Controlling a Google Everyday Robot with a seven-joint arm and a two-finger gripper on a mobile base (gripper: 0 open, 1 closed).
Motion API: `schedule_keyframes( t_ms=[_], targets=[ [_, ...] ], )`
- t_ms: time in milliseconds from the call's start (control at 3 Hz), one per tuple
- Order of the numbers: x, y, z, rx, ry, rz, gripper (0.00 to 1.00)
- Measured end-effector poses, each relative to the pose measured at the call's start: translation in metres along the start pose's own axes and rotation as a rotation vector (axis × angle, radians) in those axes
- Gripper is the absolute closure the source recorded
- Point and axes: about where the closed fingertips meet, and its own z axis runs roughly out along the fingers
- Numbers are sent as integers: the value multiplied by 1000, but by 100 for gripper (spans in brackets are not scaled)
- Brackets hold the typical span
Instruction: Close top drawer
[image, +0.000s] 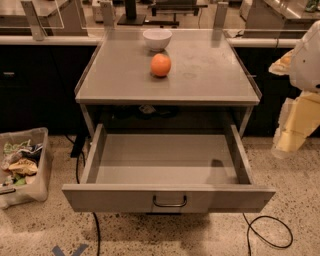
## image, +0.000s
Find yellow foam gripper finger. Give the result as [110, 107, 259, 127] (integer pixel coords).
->
[271, 91, 320, 158]

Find grey top drawer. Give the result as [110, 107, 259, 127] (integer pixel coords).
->
[62, 125, 275, 214]

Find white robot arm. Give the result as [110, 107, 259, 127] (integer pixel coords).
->
[269, 21, 320, 158]

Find grey metal cabinet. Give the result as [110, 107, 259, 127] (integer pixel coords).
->
[76, 29, 261, 130]

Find orange fruit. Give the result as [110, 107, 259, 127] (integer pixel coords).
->
[150, 54, 171, 77]

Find white ceramic bowl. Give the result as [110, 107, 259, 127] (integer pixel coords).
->
[143, 28, 172, 52]

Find black monitor stand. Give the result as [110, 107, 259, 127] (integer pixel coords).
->
[117, 0, 146, 26]

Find clear plastic bin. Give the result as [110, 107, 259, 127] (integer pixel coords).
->
[0, 127, 53, 209]

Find blue tape cross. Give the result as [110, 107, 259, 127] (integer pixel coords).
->
[51, 243, 90, 256]

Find crumpled snack bags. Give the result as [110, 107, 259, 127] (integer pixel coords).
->
[1, 140, 43, 187]

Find black cable right floor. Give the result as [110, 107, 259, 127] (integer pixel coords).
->
[242, 213, 294, 256]

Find black cable floor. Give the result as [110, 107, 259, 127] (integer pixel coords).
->
[242, 213, 294, 256]
[65, 134, 102, 256]

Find black cable left floor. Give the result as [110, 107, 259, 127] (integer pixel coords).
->
[65, 134, 102, 256]

